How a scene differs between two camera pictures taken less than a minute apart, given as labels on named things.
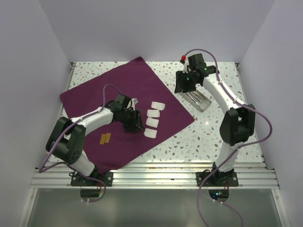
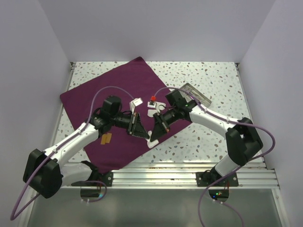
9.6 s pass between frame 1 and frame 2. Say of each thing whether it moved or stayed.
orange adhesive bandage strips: stayed
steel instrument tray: stayed
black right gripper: moved
